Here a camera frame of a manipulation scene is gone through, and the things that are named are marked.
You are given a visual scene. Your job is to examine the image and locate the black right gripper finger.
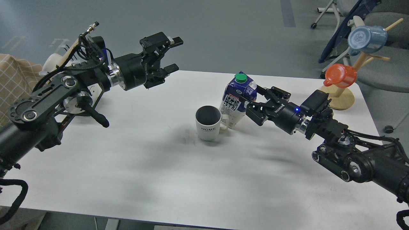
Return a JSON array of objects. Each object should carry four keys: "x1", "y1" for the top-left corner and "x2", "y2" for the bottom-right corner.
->
[
  {"x1": 257, "y1": 86, "x2": 274, "y2": 103},
  {"x1": 239, "y1": 96, "x2": 267, "y2": 111}
]

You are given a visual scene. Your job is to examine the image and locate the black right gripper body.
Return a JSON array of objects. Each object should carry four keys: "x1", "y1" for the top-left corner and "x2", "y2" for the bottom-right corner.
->
[{"x1": 246, "y1": 87, "x2": 305, "y2": 134}]

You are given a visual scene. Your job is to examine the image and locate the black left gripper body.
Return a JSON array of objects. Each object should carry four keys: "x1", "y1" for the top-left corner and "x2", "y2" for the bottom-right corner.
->
[{"x1": 112, "y1": 32, "x2": 170, "y2": 91}]

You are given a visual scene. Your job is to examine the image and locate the blue white milk carton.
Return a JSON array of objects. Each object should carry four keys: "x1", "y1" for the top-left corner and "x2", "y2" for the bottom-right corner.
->
[{"x1": 219, "y1": 71, "x2": 257, "y2": 129}]

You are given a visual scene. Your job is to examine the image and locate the white ribbed HOME mug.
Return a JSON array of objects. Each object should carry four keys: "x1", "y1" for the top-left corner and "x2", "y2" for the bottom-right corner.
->
[{"x1": 195, "y1": 105, "x2": 229, "y2": 141}]

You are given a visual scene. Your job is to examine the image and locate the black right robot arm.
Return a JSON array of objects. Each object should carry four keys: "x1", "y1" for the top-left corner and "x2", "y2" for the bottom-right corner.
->
[{"x1": 239, "y1": 86, "x2": 409, "y2": 203}]

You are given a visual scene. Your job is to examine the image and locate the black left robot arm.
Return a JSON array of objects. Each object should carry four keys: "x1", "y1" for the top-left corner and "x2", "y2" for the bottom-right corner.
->
[{"x1": 1, "y1": 22, "x2": 183, "y2": 224}]

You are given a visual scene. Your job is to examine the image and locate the wooden cup tree stand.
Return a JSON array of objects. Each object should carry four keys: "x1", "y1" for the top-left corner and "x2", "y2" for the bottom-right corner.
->
[{"x1": 321, "y1": 16, "x2": 404, "y2": 110}]

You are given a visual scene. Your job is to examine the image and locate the orange plastic cup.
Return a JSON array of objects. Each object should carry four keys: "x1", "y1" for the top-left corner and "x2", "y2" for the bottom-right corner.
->
[{"x1": 323, "y1": 64, "x2": 357, "y2": 88}]

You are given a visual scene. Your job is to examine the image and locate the white cup behind rack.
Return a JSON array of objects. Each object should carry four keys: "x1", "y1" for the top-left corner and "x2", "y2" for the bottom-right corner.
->
[{"x1": 39, "y1": 53, "x2": 66, "y2": 77}]

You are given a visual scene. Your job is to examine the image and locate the blue plastic cup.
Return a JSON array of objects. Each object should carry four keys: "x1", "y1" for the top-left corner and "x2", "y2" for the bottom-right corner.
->
[{"x1": 348, "y1": 25, "x2": 388, "y2": 56}]

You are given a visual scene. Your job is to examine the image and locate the wooden rod on rack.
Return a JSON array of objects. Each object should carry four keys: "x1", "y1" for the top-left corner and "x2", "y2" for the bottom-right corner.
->
[{"x1": 56, "y1": 37, "x2": 79, "y2": 67}]

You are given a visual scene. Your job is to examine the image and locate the beige checkered cloth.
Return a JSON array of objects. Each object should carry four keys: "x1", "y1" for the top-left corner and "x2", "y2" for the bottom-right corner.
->
[{"x1": 0, "y1": 54, "x2": 42, "y2": 127}]

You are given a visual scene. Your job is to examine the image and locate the grey office chair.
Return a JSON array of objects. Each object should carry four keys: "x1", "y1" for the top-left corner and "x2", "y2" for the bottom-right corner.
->
[{"x1": 312, "y1": 0, "x2": 409, "y2": 134}]

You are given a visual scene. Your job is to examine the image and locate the dark blue jacket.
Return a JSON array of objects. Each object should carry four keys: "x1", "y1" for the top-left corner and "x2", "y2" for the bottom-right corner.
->
[{"x1": 318, "y1": 0, "x2": 382, "y2": 64}]

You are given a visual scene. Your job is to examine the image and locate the black wire dish rack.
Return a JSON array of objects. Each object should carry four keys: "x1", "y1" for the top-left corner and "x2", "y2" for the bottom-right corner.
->
[{"x1": 58, "y1": 45, "x2": 111, "y2": 128}]

